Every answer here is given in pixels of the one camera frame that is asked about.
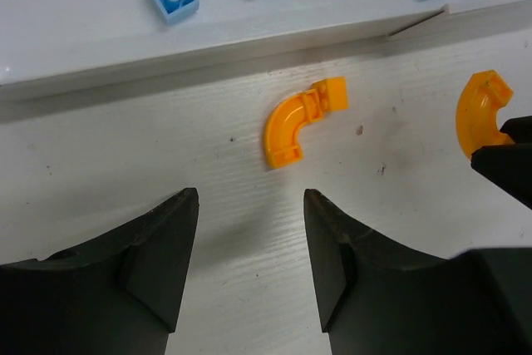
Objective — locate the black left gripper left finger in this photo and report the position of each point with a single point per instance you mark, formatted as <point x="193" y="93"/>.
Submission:
<point x="119" y="293"/>

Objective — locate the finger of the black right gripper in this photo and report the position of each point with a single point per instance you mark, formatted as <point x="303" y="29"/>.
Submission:
<point x="509" y="166"/>

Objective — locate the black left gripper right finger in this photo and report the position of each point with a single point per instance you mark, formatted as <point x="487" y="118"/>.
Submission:
<point x="377" y="296"/>

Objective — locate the orange curved lego quarter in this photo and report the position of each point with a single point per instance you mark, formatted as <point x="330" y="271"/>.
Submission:
<point x="476" y="114"/>

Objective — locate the orange curved lego elbow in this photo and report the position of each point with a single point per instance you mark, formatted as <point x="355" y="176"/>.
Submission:
<point x="280" y="138"/>

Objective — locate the white divided sorting tray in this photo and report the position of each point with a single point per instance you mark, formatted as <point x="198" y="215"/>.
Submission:
<point x="50" y="47"/>

